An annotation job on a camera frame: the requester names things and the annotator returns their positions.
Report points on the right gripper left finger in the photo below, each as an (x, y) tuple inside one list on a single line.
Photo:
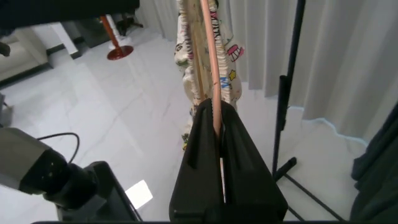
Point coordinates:
[(199, 180)]

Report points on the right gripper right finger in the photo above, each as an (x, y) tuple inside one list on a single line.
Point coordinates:
[(248, 186)]

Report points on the cream printed garment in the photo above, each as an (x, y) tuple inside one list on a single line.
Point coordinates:
[(231, 81)]

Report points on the pink clothes hanger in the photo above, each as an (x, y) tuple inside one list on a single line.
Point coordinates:
[(214, 62)]

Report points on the dark grey t-shirt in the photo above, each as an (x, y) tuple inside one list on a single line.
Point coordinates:
[(379, 174)]

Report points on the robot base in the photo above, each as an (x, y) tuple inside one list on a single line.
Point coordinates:
[(102, 193)]

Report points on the black clothes rack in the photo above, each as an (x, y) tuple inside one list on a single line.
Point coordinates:
[(290, 62)]

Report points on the red floor stand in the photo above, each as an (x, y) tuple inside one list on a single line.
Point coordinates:
[(119, 53)]

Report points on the white curtain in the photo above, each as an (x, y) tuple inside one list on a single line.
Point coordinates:
[(342, 62)]

